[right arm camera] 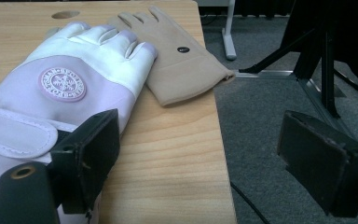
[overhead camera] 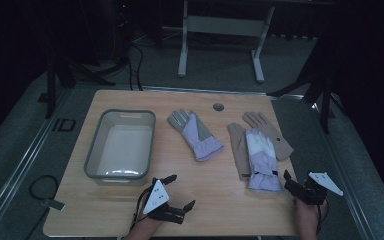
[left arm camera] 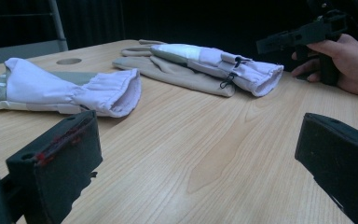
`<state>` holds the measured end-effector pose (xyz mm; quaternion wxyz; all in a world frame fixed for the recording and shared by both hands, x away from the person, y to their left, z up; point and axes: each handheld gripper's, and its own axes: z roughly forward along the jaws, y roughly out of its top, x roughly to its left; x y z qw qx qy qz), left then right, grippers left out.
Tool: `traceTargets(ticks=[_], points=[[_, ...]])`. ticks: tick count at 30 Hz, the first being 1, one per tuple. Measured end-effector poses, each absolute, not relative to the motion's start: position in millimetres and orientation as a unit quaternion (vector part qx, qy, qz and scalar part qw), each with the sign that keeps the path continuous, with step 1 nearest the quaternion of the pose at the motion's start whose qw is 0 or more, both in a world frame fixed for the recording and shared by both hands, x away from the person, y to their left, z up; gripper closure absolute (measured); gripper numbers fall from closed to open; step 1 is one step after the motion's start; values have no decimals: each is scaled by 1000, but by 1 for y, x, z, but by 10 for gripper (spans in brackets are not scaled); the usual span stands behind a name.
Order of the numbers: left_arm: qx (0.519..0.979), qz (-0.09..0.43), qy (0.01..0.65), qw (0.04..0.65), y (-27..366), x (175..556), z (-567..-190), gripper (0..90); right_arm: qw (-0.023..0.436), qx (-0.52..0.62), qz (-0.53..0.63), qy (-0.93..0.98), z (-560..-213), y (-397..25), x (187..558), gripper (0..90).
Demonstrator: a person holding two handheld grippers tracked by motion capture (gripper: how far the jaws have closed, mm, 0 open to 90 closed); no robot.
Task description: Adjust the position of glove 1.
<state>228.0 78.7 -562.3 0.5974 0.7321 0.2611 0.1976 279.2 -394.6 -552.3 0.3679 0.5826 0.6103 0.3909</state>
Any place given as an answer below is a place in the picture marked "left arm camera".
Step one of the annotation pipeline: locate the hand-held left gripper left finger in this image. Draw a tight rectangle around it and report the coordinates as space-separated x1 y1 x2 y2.
6 109 103 224

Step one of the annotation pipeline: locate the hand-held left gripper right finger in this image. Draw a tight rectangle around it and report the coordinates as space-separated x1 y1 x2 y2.
294 112 358 224

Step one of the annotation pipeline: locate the white and purple ski glove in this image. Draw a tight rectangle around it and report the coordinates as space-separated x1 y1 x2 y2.
0 57 143 119
149 43 285 98

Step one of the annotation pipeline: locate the beige knit glove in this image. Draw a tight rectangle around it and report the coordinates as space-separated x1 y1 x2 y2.
111 55 237 98
120 38 169 58

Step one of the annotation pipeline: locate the grey round cable grommet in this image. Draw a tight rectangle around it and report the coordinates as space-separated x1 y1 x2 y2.
55 57 83 66

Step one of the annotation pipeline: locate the white metal table frame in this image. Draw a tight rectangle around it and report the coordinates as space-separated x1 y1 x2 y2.
0 0 70 67

